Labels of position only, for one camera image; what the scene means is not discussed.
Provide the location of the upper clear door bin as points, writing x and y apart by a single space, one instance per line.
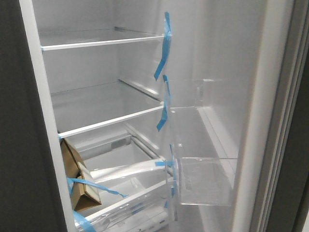
215 93

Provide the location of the clear door bin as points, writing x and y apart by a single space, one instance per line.
202 181
215 93

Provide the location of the white fridge interior body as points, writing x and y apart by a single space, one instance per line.
128 148

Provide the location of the middle glass fridge shelf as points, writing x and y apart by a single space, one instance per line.
89 108

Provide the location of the glass fridge shelf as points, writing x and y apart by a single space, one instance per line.
89 108
89 38

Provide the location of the lower clear door bin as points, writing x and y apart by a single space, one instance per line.
202 181

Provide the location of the upper glass fridge shelf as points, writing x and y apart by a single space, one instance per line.
89 38

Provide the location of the blue tape strip middle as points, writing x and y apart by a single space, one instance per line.
164 115

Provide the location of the blue tape strip lower bin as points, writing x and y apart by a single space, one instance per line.
168 162

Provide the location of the blue tape strip top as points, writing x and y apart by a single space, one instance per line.
165 46

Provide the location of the clear crisper drawer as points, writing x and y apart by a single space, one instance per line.
143 209

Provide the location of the blue tape strip on box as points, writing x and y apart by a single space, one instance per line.
70 182

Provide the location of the brown cardboard box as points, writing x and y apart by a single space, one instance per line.
82 196

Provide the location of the blue tape strip on drawer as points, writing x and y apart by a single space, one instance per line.
83 222

